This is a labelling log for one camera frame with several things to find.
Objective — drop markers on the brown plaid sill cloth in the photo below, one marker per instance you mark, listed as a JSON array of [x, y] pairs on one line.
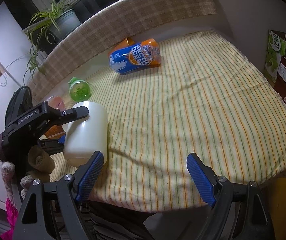
[[107, 28]]

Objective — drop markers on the orange paper cup back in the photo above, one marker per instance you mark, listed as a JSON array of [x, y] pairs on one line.
[[125, 43]]

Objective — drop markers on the orange paper cup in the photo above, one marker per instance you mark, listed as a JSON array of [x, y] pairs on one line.
[[125, 43], [55, 132]]

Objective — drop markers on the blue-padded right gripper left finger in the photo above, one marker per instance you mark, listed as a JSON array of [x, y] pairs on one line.
[[36, 218]]

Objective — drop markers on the gloved hand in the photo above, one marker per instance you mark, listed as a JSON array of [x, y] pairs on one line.
[[41, 166]]

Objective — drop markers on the orange paper cup front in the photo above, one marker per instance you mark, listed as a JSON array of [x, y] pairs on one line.
[[55, 132]]

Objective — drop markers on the green white cardboard box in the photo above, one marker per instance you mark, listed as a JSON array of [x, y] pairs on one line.
[[276, 48]]

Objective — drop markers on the white plastic cup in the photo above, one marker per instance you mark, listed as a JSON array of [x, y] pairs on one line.
[[85, 136]]

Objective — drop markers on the potted spider plant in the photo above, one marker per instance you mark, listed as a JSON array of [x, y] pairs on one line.
[[52, 24]]

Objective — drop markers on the blue Arctic Ocean cup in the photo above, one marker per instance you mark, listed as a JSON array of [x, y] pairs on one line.
[[134, 57]]

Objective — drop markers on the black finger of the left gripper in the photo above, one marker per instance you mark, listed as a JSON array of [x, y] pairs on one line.
[[70, 115]]

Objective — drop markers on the yellow striped table cloth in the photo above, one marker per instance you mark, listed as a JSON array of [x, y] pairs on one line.
[[206, 98]]

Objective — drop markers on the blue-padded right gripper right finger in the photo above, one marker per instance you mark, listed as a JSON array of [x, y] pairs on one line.
[[252, 220]]

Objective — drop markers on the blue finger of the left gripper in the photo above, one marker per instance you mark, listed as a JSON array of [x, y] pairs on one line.
[[61, 140]]

